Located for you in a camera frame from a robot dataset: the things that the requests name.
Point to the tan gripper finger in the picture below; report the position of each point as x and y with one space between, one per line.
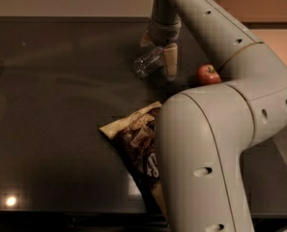
170 60
146 39

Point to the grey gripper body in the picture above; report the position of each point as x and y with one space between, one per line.
163 33

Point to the clear plastic water bottle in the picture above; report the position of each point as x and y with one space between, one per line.
148 63

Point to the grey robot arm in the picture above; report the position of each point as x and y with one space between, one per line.
202 132

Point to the red apple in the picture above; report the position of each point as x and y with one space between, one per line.
207 75

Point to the brown and cream chip bag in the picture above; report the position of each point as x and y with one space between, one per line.
133 136

